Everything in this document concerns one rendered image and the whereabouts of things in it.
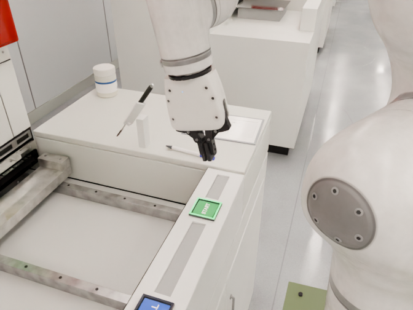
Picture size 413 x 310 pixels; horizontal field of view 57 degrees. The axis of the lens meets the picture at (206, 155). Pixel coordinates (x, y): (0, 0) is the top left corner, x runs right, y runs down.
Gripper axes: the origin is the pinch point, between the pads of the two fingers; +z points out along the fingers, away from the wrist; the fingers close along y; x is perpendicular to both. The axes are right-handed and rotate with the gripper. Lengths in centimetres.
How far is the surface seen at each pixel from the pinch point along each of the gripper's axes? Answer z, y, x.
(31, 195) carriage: 13, -51, -1
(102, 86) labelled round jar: 0, -51, 41
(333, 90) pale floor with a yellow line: 114, 1, 308
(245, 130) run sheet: 14.2, -3.4, 34.4
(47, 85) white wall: 43, -220, 184
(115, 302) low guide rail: 23.9, -18.1, -18.9
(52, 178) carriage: 13, -51, 7
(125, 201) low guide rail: 20.5, -30.5, 8.2
